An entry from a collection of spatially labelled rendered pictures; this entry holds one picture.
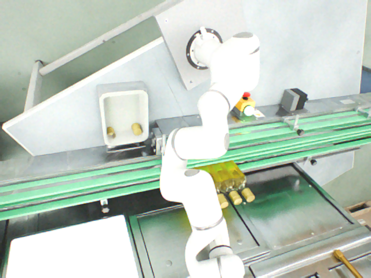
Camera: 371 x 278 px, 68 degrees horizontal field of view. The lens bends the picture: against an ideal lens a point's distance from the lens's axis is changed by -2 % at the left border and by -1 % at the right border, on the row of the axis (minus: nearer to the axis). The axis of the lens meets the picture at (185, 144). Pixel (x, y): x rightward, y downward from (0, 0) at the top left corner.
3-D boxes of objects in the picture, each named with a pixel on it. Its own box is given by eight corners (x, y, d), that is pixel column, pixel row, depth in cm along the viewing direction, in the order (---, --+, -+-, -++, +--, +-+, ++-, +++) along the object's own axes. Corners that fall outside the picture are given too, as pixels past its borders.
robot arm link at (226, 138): (189, 93, 76) (159, 121, 67) (232, 85, 67) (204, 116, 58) (208, 134, 82) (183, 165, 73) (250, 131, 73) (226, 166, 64)
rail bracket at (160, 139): (155, 160, 114) (163, 179, 105) (155, 125, 105) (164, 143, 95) (162, 158, 115) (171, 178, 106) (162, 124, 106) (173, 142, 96)
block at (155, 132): (150, 146, 119) (154, 156, 113) (150, 128, 113) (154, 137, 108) (158, 145, 120) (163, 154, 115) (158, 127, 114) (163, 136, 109)
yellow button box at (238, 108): (231, 109, 131) (239, 117, 125) (234, 94, 127) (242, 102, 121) (244, 108, 133) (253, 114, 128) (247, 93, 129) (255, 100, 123)
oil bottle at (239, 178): (212, 161, 128) (235, 193, 112) (214, 151, 124) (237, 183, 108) (223, 158, 129) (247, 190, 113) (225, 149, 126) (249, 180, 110)
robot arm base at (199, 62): (181, 36, 99) (200, 48, 88) (210, 18, 100) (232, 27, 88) (196, 72, 109) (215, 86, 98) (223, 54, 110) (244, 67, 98)
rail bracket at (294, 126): (279, 121, 129) (297, 136, 118) (283, 107, 124) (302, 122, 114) (286, 120, 130) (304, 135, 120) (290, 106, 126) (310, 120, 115)
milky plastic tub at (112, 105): (102, 135, 114) (105, 147, 108) (95, 84, 101) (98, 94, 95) (144, 129, 120) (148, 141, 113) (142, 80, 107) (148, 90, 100)
